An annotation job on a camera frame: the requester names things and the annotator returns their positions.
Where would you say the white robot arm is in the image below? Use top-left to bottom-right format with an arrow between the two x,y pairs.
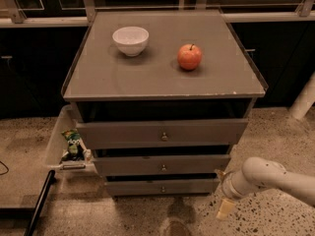
216,157 -> 315,220

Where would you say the clear plastic bin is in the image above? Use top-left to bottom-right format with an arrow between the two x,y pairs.
45,105 -> 95,175

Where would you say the white metal railing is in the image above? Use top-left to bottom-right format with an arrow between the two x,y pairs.
0,0 -> 315,28

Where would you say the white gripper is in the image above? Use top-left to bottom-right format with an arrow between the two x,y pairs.
215,169 -> 244,220

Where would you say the grey drawer cabinet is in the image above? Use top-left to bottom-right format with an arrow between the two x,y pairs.
63,11 -> 268,184

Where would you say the grey middle drawer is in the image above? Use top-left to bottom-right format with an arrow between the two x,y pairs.
94,154 -> 230,176

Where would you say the black floor cable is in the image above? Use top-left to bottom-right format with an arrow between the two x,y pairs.
0,160 -> 10,177

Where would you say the grey bottom drawer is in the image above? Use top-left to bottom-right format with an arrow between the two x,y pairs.
105,179 -> 219,197

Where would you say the grey top drawer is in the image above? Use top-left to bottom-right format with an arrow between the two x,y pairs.
76,119 -> 248,149

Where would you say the black pole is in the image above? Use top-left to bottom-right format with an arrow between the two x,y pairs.
24,170 -> 56,236

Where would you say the white ceramic bowl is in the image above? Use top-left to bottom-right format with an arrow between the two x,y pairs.
112,27 -> 150,57

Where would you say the green snack bag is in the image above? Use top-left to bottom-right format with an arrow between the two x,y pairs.
61,129 -> 85,161

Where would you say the grey drawer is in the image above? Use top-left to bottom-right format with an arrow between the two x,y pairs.
76,119 -> 248,149
94,154 -> 230,176
105,179 -> 219,197

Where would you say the white cylindrical post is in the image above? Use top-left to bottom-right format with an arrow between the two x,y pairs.
289,80 -> 315,120

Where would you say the red apple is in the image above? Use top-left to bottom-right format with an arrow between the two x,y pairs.
177,43 -> 202,71

